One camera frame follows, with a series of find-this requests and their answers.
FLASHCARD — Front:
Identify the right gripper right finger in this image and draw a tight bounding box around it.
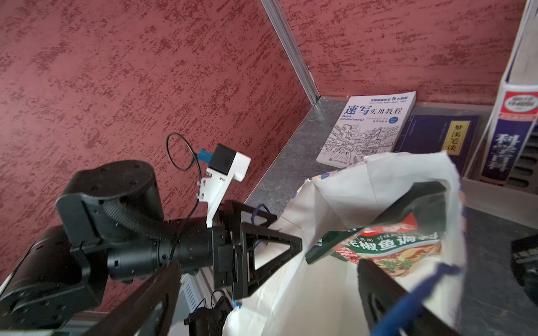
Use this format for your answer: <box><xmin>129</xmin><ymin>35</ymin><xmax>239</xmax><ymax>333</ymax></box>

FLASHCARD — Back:
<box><xmin>357</xmin><ymin>260</ymin><xmax>460</xmax><ymax>335</ymax></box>

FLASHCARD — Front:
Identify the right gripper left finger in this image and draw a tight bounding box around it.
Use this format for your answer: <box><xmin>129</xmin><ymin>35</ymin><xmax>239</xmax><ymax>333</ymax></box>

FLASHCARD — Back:
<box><xmin>85</xmin><ymin>261</ymin><xmax>182</xmax><ymax>335</ymax></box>

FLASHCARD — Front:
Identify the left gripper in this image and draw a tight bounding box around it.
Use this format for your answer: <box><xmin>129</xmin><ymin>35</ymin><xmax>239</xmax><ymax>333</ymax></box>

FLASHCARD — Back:
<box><xmin>211</xmin><ymin>200</ymin><xmax>303</xmax><ymax>300</ymax></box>

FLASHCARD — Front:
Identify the green black condiment packet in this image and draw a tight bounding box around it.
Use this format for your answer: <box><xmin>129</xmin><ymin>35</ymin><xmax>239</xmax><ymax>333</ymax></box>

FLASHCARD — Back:
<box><xmin>304</xmin><ymin>181</ymin><xmax>448</xmax><ymax>279</ymax></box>

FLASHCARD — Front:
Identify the blue checkered paper bag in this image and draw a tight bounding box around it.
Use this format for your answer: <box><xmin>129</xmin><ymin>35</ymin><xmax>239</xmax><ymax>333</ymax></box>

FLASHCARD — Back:
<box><xmin>223</xmin><ymin>152</ymin><xmax>467</xmax><ymax>335</ymax></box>

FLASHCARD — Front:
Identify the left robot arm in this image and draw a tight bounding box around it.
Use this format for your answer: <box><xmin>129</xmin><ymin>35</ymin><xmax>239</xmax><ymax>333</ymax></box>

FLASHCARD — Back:
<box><xmin>1</xmin><ymin>160</ymin><xmax>302</xmax><ymax>330</ymax></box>

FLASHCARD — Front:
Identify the white file organizer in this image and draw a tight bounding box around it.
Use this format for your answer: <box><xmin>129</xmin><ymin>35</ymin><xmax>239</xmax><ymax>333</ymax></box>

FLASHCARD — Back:
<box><xmin>462</xmin><ymin>1</ymin><xmax>537</xmax><ymax>228</ymax></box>

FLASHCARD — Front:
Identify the white sketch tutorial book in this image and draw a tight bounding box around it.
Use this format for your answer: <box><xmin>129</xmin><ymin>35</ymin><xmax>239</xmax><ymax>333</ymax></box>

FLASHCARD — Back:
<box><xmin>316</xmin><ymin>91</ymin><xmax>417</xmax><ymax>168</ymax></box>

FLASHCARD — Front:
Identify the dark blue book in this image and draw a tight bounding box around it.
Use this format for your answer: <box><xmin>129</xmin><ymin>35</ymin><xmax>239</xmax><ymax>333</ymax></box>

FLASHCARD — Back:
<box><xmin>394</xmin><ymin>115</ymin><xmax>480</xmax><ymax>173</ymax></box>

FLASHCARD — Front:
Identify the blue white upright book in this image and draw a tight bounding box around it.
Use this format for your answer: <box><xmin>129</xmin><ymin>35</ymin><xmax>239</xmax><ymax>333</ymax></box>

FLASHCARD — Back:
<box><xmin>478</xmin><ymin>75</ymin><xmax>538</xmax><ymax>186</ymax></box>

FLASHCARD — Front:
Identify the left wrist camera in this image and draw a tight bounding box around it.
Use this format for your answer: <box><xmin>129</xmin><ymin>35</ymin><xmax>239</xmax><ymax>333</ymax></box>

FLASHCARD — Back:
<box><xmin>198</xmin><ymin>144</ymin><xmax>251</xmax><ymax>228</ymax></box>

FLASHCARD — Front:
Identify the left corner metal post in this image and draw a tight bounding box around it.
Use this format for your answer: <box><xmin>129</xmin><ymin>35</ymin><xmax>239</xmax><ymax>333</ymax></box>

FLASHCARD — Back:
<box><xmin>261</xmin><ymin>0</ymin><xmax>321</xmax><ymax>106</ymax></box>

